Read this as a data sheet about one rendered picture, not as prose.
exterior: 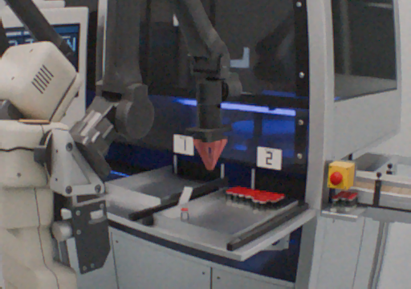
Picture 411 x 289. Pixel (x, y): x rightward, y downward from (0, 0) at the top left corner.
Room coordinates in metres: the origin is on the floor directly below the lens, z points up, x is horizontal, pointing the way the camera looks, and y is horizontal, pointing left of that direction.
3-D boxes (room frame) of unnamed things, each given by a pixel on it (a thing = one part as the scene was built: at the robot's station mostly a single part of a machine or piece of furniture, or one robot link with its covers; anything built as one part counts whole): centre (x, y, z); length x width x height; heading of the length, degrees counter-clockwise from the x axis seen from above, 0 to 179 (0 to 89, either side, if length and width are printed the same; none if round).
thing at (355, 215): (1.40, -0.44, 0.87); 0.14 x 0.13 x 0.02; 142
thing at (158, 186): (1.65, 0.13, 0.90); 0.34 x 0.26 x 0.04; 142
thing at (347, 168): (1.38, -0.41, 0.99); 0.08 x 0.07 x 0.07; 142
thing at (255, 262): (2.05, 0.48, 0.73); 1.98 x 0.01 x 0.25; 52
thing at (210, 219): (1.35, -0.07, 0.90); 0.34 x 0.26 x 0.04; 142
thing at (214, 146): (1.17, -0.02, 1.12); 0.07 x 0.07 x 0.09; 52
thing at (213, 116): (1.16, -0.01, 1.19); 0.10 x 0.07 x 0.07; 142
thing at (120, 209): (1.49, 0.04, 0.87); 0.70 x 0.48 x 0.02; 52
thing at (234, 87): (1.20, -0.03, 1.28); 0.11 x 0.09 x 0.12; 145
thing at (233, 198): (1.43, -0.13, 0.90); 0.18 x 0.02 x 0.05; 52
